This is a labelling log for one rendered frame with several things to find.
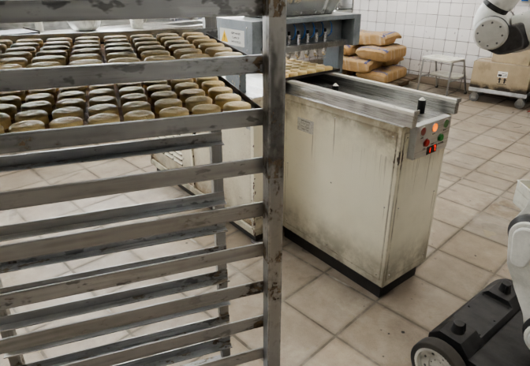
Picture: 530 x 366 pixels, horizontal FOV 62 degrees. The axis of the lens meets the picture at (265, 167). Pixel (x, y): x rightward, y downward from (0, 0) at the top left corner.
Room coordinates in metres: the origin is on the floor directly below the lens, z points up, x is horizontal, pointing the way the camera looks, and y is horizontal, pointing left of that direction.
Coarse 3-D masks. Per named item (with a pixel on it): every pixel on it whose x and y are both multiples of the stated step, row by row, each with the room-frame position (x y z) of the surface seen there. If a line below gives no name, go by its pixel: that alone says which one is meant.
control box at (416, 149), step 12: (432, 120) 1.67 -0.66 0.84; (444, 120) 1.70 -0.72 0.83; (420, 132) 1.60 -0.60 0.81; (432, 132) 1.66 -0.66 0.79; (444, 132) 1.71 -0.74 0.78; (420, 144) 1.61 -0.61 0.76; (432, 144) 1.67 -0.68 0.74; (444, 144) 1.73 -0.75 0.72; (408, 156) 1.61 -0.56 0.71; (420, 156) 1.62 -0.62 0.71
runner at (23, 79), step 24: (0, 72) 0.60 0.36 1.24; (24, 72) 0.61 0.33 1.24; (48, 72) 0.62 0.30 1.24; (72, 72) 0.63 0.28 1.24; (96, 72) 0.64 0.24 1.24; (120, 72) 0.65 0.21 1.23; (144, 72) 0.67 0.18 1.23; (168, 72) 0.68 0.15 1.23; (192, 72) 0.69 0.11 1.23; (216, 72) 0.70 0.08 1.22; (240, 72) 0.72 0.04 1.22
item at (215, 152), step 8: (208, 24) 1.13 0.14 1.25; (216, 24) 1.13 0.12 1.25; (216, 152) 1.13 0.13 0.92; (216, 160) 1.13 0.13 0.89; (216, 184) 1.13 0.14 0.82; (216, 208) 1.13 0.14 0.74; (216, 240) 1.13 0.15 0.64; (224, 240) 1.13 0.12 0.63; (224, 264) 1.13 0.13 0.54; (224, 288) 1.13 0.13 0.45; (224, 312) 1.13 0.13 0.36; (224, 352) 1.13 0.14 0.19
